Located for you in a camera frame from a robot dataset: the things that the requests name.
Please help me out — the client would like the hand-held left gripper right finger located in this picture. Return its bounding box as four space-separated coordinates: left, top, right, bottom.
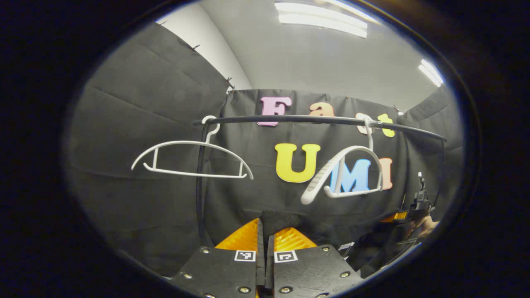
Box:
265 227 365 298

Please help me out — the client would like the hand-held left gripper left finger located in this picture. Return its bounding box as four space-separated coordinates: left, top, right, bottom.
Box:
169 218 266 298

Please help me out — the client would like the black knit jacket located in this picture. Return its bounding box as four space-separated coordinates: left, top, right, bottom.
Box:
260 209 417 279

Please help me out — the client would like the white clothes hanger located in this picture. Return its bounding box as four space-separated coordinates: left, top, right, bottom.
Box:
131 115 254 180
301 113 384 206

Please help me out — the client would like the black clothes rack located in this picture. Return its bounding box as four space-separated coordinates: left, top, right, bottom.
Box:
193 115 448 245

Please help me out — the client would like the black backdrop cloth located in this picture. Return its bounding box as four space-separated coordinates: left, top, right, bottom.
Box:
68 23 464 278

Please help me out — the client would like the small ceiling light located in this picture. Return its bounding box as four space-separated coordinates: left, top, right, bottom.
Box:
418 59 444 88

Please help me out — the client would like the large ceiling light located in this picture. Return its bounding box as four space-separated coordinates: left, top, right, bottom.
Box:
274 2 368 38

